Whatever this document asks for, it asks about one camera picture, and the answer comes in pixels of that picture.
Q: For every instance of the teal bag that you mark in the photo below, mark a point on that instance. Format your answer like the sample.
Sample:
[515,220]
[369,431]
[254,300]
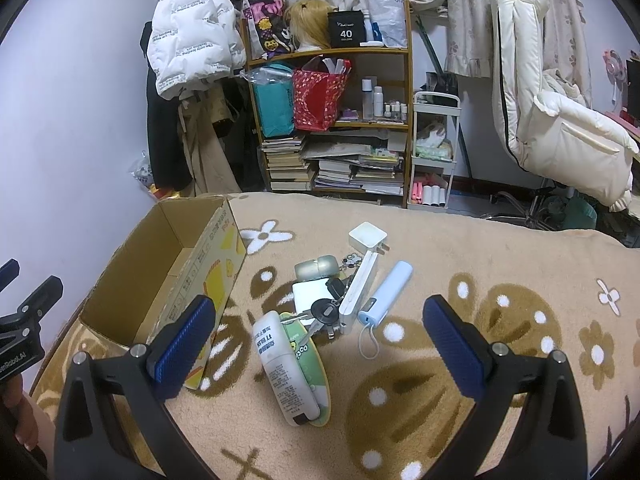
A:
[273,91]

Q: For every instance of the black box marked 40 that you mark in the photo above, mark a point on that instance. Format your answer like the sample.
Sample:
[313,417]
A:
[346,29]

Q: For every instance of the black hanging coat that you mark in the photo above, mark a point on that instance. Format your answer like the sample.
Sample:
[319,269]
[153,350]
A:
[168,163]

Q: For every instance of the wooden bookshelf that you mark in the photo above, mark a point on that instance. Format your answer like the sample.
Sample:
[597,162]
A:
[377,95]

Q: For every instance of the beige patterned plush blanket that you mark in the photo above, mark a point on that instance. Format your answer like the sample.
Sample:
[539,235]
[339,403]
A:
[395,407]

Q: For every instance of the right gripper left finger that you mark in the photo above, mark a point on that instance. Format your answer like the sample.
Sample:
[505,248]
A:
[89,440]

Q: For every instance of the pink black printed bag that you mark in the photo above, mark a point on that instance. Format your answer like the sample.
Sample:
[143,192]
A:
[267,28]

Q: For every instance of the snack bag on floor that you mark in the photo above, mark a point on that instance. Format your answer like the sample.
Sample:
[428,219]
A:
[141,171]

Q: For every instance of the light blue power bank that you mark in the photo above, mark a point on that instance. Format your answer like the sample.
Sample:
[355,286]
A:
[382,300]

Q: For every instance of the brown cardboard box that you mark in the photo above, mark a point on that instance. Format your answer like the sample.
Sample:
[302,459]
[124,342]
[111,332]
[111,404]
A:
[182,248]

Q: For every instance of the white square charger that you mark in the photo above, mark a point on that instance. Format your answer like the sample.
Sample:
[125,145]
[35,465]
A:
[317,302]
[368,238]

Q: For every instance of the green oval board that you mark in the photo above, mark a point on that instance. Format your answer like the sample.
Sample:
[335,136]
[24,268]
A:
[311,365]

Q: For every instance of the black car key bunch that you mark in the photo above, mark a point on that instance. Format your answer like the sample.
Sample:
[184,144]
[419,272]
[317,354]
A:
[348,265]

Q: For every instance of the stack of books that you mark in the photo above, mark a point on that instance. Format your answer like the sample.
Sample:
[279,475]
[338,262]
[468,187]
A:
[370,161]

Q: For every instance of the white printed tube bottle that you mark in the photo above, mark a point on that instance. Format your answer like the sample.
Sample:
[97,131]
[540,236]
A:
[287,380]

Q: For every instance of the red patterned gift bag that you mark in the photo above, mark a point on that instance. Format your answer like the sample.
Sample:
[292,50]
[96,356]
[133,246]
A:
[318,87]

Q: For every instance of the white rolling cart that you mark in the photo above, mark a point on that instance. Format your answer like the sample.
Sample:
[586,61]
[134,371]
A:
[434,143]

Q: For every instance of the blonde wig head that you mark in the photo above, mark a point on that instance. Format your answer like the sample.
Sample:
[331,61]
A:
[308,21]

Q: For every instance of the white slim power bank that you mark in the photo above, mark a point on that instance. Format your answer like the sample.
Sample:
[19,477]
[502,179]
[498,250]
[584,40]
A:
[357,293]

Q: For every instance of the person's left hand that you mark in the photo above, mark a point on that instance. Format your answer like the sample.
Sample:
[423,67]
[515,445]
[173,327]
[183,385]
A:
[14,399]

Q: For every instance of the green earbud case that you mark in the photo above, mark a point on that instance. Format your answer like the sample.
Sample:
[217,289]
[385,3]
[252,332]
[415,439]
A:
[315,269]

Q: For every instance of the white puffer jacket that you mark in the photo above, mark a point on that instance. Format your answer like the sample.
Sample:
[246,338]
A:
[193,43]

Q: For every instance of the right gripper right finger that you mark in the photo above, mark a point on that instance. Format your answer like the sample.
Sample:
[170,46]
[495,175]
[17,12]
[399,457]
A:
[549,440]

